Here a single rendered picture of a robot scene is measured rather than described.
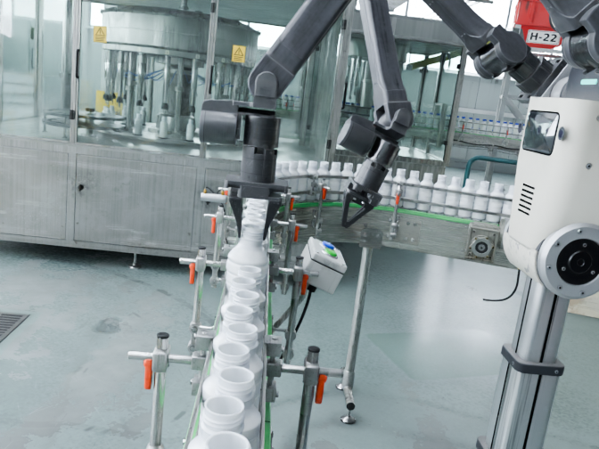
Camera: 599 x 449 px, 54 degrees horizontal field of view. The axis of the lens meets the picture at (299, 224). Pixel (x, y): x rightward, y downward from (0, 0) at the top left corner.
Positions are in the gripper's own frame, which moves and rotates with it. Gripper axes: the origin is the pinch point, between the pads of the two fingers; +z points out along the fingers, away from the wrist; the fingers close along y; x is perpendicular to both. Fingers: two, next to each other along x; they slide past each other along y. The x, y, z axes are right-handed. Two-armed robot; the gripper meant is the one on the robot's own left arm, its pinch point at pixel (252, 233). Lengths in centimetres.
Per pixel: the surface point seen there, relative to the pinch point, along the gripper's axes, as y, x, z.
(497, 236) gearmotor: 97, 133, 25
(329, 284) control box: 17.1, 23.8, 15.5
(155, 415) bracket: -10.6, -22.0, 21.6
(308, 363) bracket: 9.6, -22.2, 11.9
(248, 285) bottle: 0.3, -13.4, 4.5
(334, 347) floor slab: 52, 227, 121
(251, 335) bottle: 1.5, -31.0, 4.6
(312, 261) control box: 12.9, 23.8, 10.7
